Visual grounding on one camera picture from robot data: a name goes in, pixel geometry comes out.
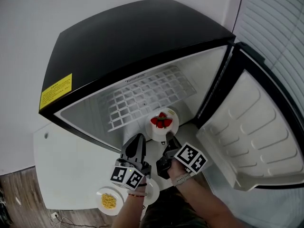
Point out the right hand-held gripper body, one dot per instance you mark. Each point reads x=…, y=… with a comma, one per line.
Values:
x=190, y=158

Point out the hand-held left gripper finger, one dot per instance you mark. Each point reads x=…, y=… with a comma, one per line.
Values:
x=142, y=151
x=123, y=148

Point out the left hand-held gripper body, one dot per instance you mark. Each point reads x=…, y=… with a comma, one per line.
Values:
x=127, y=177

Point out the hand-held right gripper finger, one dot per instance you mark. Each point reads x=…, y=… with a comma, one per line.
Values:
x=173, y=142

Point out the white plate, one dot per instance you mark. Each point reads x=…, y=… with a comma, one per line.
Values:
x=154, y=134
x=119, y=195
x=153, y=193

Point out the red strawberries food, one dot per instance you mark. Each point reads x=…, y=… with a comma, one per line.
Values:
x=161, y=122

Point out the black mini fridge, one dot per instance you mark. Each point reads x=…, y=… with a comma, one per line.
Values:
x=118, y=44

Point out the person's right forearm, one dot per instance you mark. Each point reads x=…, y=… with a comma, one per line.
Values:
x=202, y=203

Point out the person's left forearm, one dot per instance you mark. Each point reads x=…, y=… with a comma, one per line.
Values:
x=128, y=212

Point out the white wire grid rack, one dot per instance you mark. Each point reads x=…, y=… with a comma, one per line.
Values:
x=143, y=102

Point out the grey fan vent cover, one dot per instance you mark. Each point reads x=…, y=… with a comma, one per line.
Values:
x=135, y=78

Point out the person's right hand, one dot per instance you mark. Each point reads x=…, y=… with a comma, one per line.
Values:
x=177, y=171

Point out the black wrist band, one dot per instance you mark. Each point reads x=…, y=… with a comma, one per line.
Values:
x=142, y=184

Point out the beige wrist watch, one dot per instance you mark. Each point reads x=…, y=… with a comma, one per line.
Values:
x=181, y=179

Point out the white power socket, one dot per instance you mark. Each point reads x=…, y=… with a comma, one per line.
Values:
x=55, y=215

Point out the yellow warning label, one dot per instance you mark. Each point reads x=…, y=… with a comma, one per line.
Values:
x=55, y=91

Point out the small white adapter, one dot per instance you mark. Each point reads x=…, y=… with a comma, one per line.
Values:
x=18, y=200

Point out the white window blinds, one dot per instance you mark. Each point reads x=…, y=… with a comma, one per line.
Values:
x=273, y=20

